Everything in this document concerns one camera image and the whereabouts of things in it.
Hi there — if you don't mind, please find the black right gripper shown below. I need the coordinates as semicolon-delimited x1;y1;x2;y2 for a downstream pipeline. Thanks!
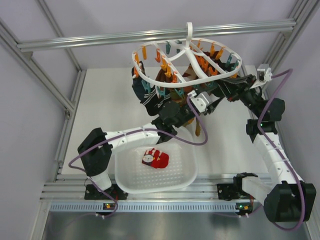
214;74;264;120

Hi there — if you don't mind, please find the white round clip hanger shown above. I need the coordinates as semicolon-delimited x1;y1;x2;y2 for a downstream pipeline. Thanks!
131;22;243;88

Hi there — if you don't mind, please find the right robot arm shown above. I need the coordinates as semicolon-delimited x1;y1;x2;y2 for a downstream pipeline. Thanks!
218;74;317;225

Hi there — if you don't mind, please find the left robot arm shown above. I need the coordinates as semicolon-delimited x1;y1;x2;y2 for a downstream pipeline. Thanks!
77;91;222;199

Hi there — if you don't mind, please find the olive striped sock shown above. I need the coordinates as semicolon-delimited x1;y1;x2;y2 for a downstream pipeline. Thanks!
172;62;207;138

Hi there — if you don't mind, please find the teal clothes peg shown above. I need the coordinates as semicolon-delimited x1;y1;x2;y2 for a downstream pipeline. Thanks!
156;86;171;100

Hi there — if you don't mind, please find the brown sock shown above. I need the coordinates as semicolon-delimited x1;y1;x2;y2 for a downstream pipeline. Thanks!
155;68;173;84

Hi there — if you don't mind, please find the orange clothes peg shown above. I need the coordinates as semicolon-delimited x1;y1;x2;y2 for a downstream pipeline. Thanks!
160;55;168;73

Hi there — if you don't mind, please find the black white striped sock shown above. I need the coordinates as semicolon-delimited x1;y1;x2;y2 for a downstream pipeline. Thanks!
140;88;171;116

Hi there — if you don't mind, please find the navy blue sock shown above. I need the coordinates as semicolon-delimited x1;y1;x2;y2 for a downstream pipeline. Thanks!
131;67;151;105

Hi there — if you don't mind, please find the translucent white plastic basket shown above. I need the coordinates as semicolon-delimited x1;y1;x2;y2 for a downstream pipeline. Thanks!
110;124;198;194

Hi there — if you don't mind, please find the red santa sock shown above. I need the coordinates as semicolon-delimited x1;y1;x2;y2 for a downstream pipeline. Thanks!
141;148;170;169

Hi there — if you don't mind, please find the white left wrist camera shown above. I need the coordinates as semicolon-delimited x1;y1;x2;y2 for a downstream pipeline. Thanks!
188;90;213;113

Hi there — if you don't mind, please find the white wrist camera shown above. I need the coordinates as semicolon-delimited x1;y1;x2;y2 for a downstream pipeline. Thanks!
188;90;213;113
256;63;273;83

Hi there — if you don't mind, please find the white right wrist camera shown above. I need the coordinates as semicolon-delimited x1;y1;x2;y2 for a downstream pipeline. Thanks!
256;63;273;83

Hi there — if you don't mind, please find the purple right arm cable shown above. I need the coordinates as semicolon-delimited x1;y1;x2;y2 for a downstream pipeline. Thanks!
257;69;307;231

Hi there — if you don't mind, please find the aluminium top rail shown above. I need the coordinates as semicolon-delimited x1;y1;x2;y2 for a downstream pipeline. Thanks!
16;18;297;52

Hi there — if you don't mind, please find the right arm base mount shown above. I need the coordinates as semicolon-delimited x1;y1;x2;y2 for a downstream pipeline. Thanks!
217;172;258;201

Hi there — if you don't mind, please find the perforated cable tray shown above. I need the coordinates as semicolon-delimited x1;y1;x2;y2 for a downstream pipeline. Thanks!
50;201;253;213

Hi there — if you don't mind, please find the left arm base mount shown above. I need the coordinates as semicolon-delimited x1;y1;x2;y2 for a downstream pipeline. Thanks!
84;184;128;201

